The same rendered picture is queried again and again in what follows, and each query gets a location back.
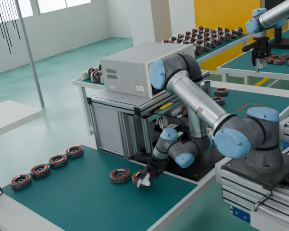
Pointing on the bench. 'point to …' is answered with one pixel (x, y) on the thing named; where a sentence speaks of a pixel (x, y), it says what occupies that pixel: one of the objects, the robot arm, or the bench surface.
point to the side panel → (109, 131)
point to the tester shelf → (131, 100)
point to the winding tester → (137, 67)
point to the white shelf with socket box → (21, 118)
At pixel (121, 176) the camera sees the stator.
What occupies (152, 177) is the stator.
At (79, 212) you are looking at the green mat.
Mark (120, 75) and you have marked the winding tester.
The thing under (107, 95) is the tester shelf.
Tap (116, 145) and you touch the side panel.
